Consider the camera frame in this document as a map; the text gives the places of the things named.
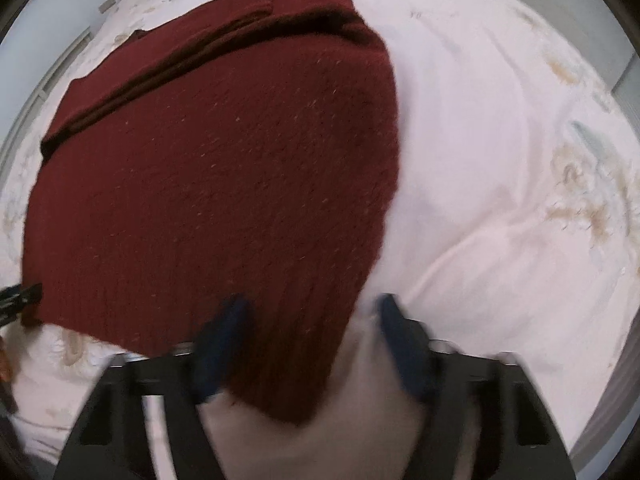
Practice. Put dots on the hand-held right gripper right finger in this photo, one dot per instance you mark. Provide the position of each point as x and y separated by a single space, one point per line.
407 345

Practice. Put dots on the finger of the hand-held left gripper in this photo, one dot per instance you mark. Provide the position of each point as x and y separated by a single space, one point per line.
20 300

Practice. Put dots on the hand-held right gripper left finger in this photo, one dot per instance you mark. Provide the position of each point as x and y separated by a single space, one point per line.
220 350

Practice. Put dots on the dark red knitted sweater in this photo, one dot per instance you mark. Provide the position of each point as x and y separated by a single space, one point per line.
225 185

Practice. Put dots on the white floral bedspread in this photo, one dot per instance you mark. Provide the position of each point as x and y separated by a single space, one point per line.
500 160

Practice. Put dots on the grey striped bed base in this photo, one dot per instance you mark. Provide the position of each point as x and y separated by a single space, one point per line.
612 410

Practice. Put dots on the beige wall switch plate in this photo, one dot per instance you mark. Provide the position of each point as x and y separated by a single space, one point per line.
107 4

